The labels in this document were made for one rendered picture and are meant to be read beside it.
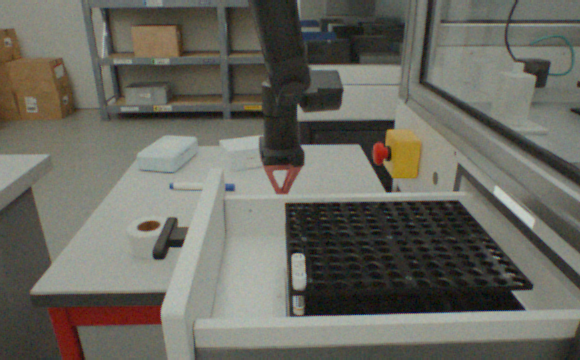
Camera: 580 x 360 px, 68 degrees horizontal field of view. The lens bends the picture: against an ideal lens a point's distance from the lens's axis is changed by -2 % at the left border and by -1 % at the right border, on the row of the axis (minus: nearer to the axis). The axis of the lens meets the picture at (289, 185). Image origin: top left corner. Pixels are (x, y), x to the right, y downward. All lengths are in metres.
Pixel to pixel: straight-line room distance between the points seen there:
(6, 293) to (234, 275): 0.79
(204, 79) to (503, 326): 4.47
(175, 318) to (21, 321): 0.95
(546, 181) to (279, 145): 0.41
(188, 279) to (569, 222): 0.33
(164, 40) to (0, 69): 1.59
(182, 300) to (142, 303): 0.32
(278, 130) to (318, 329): 0.40
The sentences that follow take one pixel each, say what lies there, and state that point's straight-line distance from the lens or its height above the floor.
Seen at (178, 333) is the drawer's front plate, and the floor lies 0.91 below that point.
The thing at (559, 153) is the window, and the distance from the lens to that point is 0.48.
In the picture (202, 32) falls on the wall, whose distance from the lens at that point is 4.68.
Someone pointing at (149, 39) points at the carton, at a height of 0.75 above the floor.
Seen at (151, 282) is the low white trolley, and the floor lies 0.76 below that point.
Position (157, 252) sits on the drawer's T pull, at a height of 0.91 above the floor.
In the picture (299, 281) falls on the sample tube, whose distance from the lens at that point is 0.39.
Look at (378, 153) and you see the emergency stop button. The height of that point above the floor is 0.88.
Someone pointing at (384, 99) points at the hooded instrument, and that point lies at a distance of 1.27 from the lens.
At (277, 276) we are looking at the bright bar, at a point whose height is 0.85.
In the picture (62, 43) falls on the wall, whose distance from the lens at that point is 5.10.
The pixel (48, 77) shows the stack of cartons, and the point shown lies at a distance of 4.79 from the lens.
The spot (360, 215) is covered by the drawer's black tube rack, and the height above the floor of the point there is 0.90.
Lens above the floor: 1.14
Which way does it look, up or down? 24 degrees down
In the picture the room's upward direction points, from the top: straight up
